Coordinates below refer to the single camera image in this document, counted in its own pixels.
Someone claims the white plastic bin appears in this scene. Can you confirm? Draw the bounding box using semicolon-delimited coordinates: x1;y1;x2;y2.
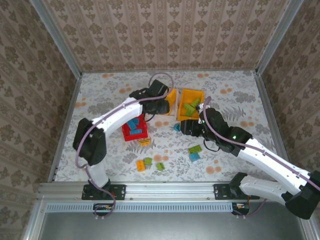
161;86;181;116

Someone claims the red plastic bin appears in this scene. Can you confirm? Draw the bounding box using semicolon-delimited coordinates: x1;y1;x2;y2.
121;114;149;143

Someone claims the yellow plastic bin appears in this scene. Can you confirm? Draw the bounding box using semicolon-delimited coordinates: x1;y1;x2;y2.
176;88;205;122

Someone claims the floral patterned tablecloth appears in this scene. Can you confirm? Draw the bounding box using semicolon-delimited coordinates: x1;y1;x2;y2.
53;70;288;183

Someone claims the small controller board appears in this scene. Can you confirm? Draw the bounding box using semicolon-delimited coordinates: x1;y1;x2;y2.
92;202;116;218
231;202;251;216

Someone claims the grey metal panel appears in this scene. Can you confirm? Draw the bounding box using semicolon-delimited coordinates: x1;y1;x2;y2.
37;211;308;240

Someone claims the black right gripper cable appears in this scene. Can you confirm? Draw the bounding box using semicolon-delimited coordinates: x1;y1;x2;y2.
202;138;222;153

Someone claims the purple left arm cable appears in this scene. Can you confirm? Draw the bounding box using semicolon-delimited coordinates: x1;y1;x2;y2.
74;71;175;221

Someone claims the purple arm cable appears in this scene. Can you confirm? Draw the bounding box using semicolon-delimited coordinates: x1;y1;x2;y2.
74;71;175;221
202;96;320;220

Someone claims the aluminium side rail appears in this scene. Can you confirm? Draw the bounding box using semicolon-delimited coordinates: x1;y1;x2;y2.
47;72;83;183
252;70;288;161

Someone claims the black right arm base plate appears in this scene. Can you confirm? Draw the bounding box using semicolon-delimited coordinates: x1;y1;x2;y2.
213;184;261;201

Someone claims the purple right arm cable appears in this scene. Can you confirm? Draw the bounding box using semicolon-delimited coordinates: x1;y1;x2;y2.
202;96;320;220

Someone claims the aluminium mounting rail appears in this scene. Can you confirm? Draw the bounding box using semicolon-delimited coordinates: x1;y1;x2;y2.
36;181;307;202

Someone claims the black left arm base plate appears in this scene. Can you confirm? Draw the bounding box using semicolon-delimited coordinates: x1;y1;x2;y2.
81;184;127;201

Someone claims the grey slotted cable duct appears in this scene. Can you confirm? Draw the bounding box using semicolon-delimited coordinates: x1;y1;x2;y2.
46;202;235;213

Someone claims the aluminium frame post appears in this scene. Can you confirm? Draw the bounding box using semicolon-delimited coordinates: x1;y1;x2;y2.
29;0;83;77
255;0;305;76

